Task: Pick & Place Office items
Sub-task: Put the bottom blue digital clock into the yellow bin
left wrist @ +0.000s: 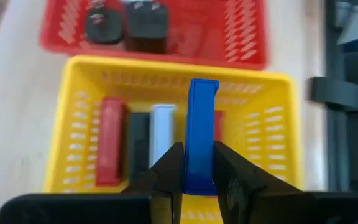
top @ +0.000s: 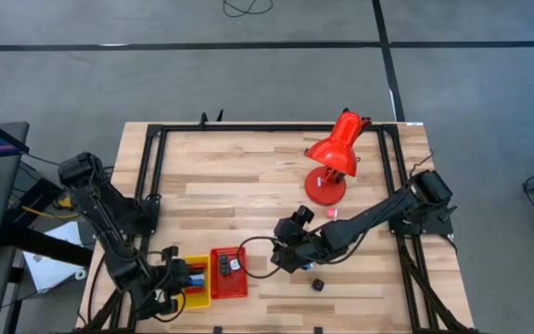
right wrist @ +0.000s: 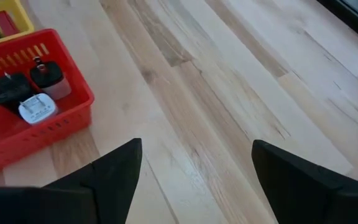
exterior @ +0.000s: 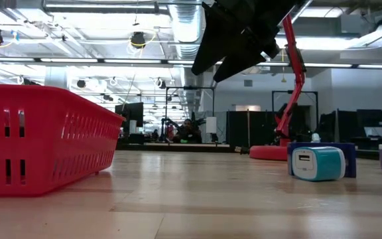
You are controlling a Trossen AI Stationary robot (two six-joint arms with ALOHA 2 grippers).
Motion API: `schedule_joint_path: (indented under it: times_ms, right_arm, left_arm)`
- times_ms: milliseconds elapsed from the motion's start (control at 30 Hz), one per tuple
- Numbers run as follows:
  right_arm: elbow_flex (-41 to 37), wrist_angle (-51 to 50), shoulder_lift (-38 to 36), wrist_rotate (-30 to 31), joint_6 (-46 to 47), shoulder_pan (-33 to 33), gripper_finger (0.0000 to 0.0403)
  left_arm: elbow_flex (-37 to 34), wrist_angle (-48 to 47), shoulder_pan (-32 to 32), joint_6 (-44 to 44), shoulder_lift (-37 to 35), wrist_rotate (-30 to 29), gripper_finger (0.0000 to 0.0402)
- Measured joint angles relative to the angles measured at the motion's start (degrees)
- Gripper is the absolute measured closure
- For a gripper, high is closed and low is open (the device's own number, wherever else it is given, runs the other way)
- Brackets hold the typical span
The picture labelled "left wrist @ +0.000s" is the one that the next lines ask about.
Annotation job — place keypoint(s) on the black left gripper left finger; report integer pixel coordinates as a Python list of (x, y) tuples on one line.
[(166, 186)]

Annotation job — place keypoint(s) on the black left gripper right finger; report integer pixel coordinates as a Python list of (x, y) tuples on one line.
[(238, 186)]

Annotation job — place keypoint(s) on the white digital clock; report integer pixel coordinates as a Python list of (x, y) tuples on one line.
[(162, 133)]

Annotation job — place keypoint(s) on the black digital clock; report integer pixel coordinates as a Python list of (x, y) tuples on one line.
[(138, 140)]

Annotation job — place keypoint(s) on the bright blue digital clock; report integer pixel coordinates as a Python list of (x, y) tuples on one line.
[(200, 130)]

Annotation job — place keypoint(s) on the black wall charger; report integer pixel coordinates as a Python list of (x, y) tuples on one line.
[(104, 31), (146, 28)]

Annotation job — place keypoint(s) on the yellow plastic basket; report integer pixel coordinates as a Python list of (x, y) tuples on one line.
[(82, 77)]

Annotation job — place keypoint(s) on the red plastic basket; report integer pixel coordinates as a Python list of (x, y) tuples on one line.
[(197, 37)]

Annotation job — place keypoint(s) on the black frame clamp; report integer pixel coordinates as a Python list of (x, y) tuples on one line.
[(337, 93)]

